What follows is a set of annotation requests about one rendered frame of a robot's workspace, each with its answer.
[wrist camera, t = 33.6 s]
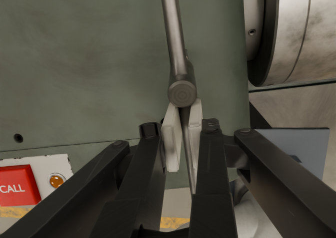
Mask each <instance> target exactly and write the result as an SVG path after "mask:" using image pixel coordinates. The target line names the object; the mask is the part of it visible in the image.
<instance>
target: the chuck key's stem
mask: <svg viewBox="0 0 336 238"><path fill-rule="evenodd" d="M185 53H186V61H187V69H188V74H182V75H176V76H173V70H172V66H171V68H170V76H169V84H168V92H167V96H168V99H169V101H170V103H171V104H172V105H174V106H176V107H179V108H185V107H189V106H191V105H192V104H193V103H194V102H195V101H196V99H197V95H198V93H197V86H196V80H195V73H194V67H193V65H192V63H191V62H190V61H189V57H188V50H187V49H185Z"/></svg>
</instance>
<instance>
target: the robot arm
mask: <svg viewBox="0 0 336 238"><path fill-rule="evenodd" d="M138 128H139V133H140V141H139V143H138V145H134V146H129V142H128V141H115V142H114V143H111V144H110V145H108V146H107V147H106V148H105V149H104V150H102V151H101V152H100V153H99V154H98V155H96V156H95V157H94V158H93V159H92V160H90V161H89V162H88V163H87V164H86V165H84V166H83V167H82V168H81V169H80V170H78V171H77V172H76V173H75V174H73V175H72V176H71V177H70V178H69V179H67V180H66V181H65V182H64V183H63V184H61V185H60V186H59V187H58V188H57V189H55V190H54V191H53V192H52V193H51V194H49V195H48V196H47V197H46V198H45V199H43V200H42V201H41V202H40V203H39V204H37V205H36V206H35V207H34V208H33V209H31V210H30V211H29V212H28V213H27V214H25V215H24V216H23V217H22V218H21V219H19V220H18V221H17V222H16V223H15V224H13V225H12V226H11V227H10V228H8V229H7V230H6V231H5V232H4V233H2V234H1V235H0V238H336V191H334V190H333V189H332V188H330V187H329V186H328V185H327V184H325V183H324V182H323V181H321V180H320V179H319V178H318V177H316V176H315V175H314V174H312V173H311V172H310V171H308V170H307V169H306V168H305V167H303V166H302V165H301V164H299V163H298V162H297V161H296V160H294V159H293V158H292V157H290V156H289V155H288V154H286V153H285V152H284V151H283V150H281V149H280V148H279V147H277V146H276V145H275V144H274V143H272V142H271V141H270V140H268V139H267V138H266V137H264V136H263V135H262V134H261V133H259V132H258V131H257V130H255V129H250V128H242V129H238V130H236V131H235V132H234V136H228V135H224V134H223V133H222V130H221V129H220V124H219V120H218V119H216V118H209V119H203V113H202V104H201V99H200V98H196V101H195V102H194V103H193V104H192V105H191V108H190V116H189V123H188V131H189V139H190V147H191V155H192V162H193V168H194V169H195V170H197V178H196V190H195V194H193V195H192V202H191V212H190V222H187V223H185V224H183V225H181V226H180V227H178V228H177V229H176V230H174V231H171V232H160V224H161V216H162V208H163V200H164V192H165V184H166V175H167V171H169V172H177V171H178V170H179V165H180V154H181V142H182V126H181V120H180V114H179V108H178V107H176V106H174V105H172V104H171V103H169V105H168V108H167V111H166V114H165V118H164V121H163V123H162V124H159V123H158V122H147V123H143V124H141V125H139V127H138ZM166 168H167V171H166ZM228 168H233V169H236V170H237V174H238V176H239V178H237V179H235V180H234V203H233V198H232V194H231V190H230V183H229V176H228Z"/></svg>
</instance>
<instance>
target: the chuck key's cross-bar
mask: <svg viewBox="0 0 336 238"><path fill-rule="evenodd" d="M161 2H162V9H163V15H164V21H165V28H166V34H167V40H168V47H169V53H170V59H171V66H172V72H173V76H176V75H182V74H188V66H187V58H186V51H185V43H184V35H183V27H182V20H181V12H180V4H179V0H161ZM178 109H179V116H180V122H181V129H182V136H183V143H184V150H185V157H186V165H187V172H188V179H189V187H190V194H191V201H192V196H193V194H196V183H197V170H195V169H194V167H193V159H192V152H191V144H190V136H189V129H188V126H189V118H190V111H191V106H189V107H185V108H178Z"/></svg>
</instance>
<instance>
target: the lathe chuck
mask: <svg viewBox="0 0 336 238"><path fill-rule="evenodd" d="M331 78H336V0H309V4H308V12H307V19H306V25H305V30H304V35H303V40H302V44H301V47H300V51H299V54H298V57H297V60H296V62H295V65H294V67H293V69H292V71H291V73H290V74H289V76H288V77H287V79H286V80H285V81H284V82H283V83H281V84H288V83H297V82H305V81H314V80H322V79H331Z"/></svg>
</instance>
